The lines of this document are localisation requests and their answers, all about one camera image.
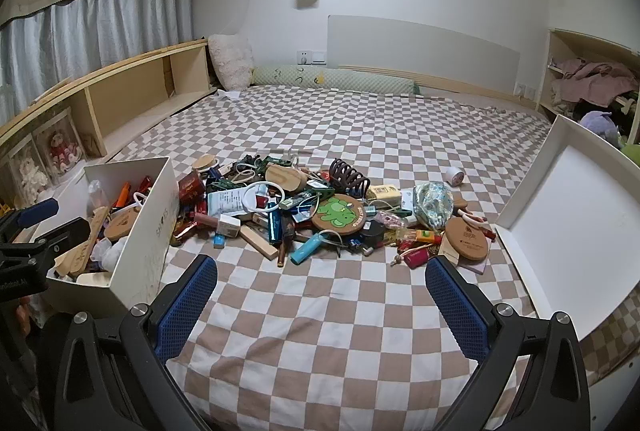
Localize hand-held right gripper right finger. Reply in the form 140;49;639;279
425;255;598;431

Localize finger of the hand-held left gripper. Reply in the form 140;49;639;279
0;197;60;239
31;217;92;262

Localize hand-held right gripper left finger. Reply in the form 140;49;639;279
52;253;219;431

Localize white cardboard box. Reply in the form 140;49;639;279
30;157;181;319

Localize patterned silk pouch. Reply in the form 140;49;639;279
412;182;455;232

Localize light blue tube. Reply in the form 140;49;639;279
290;232;327;265

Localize wooden comb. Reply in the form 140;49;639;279
55;206;108;279

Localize clear case with white plush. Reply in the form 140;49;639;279
0;136;51;206

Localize pink notepad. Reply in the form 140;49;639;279
452;258;488;276

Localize clear plastic bottle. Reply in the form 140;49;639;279
87;180;111;212

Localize clear case with red plush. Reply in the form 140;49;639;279
32;108;86;184

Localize printed cork round coaster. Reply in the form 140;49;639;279
444;217;492;262

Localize red foil snack bar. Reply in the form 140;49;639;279
172;218;200;246

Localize small white box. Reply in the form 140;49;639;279
216;216;242;238

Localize wooden block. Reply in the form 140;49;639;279
240;225;279;261

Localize white plastic packet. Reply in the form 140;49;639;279
206;188;251;218

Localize red snack packet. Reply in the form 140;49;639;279
178;173;207;204

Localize dark blue slim case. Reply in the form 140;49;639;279
267;209;283;244

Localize beige card box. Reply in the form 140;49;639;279
367;185;402;204

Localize white box lid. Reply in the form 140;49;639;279
495;115;640;342

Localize green frog round coaster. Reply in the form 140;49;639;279
310;194;368;232

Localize wooden oval box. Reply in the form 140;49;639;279
265;166;308;192

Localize wooden bedside shelf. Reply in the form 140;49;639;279
0;38;211;212

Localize brown hair claw clip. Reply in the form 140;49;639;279
328;158;372;196

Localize grey curtain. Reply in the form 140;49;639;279
0;0;196;112

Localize purple plush toy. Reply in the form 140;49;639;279
580;111;623;144

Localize white fluffy pillow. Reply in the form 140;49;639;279
207;33;256;92

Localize wooden open cabinet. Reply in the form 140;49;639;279
535;28;640;152

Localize green long pillow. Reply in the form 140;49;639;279
250;66;423;96

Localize white headboard panel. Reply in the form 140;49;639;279
327;15;521;96

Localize pink clothes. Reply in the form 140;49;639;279
550;57;640;112

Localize white cable loop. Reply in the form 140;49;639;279
242;181;286;214

